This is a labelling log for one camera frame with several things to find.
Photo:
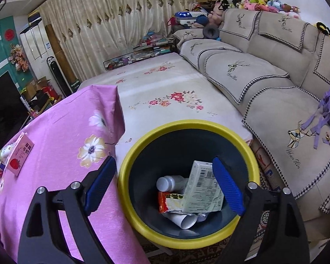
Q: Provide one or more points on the white pill bottle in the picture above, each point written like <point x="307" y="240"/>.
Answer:
<point x="165" y="183"/>

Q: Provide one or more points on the pink floral tablecloth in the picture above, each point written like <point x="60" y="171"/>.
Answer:
<point x="57" y="132"/>

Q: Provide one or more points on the patterned rug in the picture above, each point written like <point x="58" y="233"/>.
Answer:
<point x="266" y="222"/>

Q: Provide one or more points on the beige sofa with deer covers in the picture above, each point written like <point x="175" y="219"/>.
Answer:
<point x="264" y="68"/>

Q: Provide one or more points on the white floral bed sheet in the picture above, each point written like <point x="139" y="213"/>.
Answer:
<point x="181" y="82"/>

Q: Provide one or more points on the yellow-rimmed dark trash bin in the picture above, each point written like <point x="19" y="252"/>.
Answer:
<point x="181" y="143"/>

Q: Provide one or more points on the dark neck pillow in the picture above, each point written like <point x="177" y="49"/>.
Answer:
<point x="211" y="32"/>

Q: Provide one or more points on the pink milk carton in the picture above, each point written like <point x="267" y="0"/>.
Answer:
<point x="22" y="154"/>

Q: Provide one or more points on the black television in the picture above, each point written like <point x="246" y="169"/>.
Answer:
<point x="2" y="110"/>

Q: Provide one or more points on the artificial flower bunch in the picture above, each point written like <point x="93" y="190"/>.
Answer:
<point x="18" y="57"/>

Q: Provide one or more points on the red snack packet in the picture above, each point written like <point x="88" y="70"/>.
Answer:
<point x="167" y="200"/>

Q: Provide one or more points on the beige patterned curtain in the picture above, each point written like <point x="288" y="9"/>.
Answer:
<point x="112" y="19"/>

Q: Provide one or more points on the open cardboard box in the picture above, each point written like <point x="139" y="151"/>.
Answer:
<point x="30" y="86"/>
<point x="44" y="84"/>

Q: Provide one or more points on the white paper cup pink print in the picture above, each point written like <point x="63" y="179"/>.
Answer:
<point x="181" y="220"/>

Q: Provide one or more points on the blue tissue pack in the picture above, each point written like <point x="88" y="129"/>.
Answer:
<point x="4" y="151"/>

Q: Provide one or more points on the long tray of toys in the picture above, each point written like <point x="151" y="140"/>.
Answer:
<point x="137" y="57"/>

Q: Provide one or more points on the pile of plush toys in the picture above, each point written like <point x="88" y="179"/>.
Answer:
<point x="253" y="4"/>

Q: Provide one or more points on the white standing air conditioner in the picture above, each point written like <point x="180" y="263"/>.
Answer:
<point x="35" y="44"/>

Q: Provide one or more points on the black tower fan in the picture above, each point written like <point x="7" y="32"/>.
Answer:
<point x="54" y="77"/>

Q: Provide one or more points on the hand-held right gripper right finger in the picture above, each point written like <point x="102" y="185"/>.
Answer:
<point x="227" y="187"/>

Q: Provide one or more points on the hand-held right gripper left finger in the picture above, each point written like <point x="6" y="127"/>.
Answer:
<point x="100" y="187"/>

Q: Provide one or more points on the blue star-print bag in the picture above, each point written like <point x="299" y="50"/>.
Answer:
<point x="188" y="18"/>

